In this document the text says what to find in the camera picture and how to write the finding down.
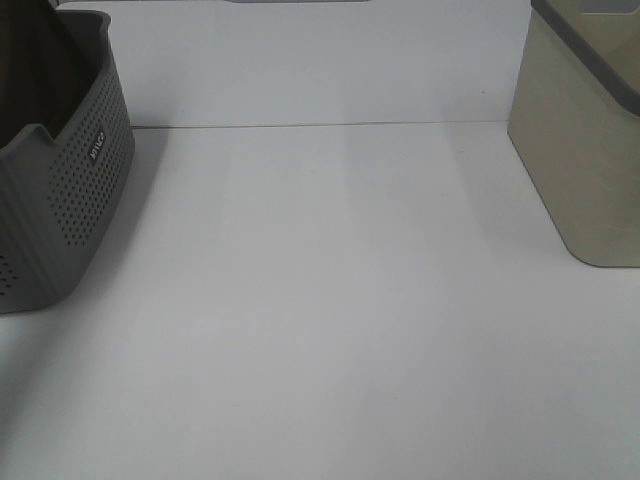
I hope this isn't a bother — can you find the brown towel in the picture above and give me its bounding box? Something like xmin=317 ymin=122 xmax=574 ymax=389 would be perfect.
xmin=1 ymin=1 xmax=101 ymax=147

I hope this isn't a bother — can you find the grey perforated laundry basket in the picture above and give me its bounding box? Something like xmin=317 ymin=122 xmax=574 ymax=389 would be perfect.
xmin=1 ymin=10 xmax=135 ymax=314

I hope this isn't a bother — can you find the beige plastic basket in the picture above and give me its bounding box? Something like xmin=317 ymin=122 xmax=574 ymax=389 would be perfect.
xmin=507 ymin=1 xmax=639 ymax=268

